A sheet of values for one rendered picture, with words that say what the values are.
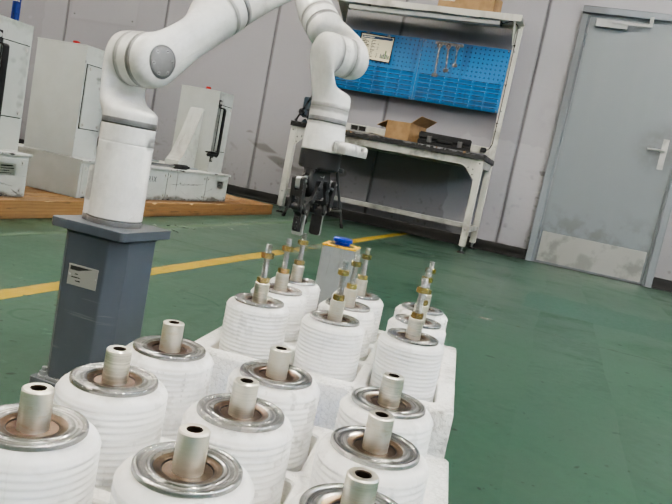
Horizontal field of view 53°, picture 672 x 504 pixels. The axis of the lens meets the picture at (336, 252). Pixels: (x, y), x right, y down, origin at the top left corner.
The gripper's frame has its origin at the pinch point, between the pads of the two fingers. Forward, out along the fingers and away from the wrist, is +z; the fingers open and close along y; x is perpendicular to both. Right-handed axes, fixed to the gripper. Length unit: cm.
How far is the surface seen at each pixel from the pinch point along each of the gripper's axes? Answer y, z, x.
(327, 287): -14.2, 12.6, 0.0
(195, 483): 74, 10, 33
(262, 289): 23.7, 7.9, 6.7
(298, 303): 12.8, 11.0, 7.6
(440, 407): 21.3, 17.2, 36.1
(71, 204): -119, 29, -182
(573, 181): -478, -36, -9
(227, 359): 30.5, 17.5, 7.1
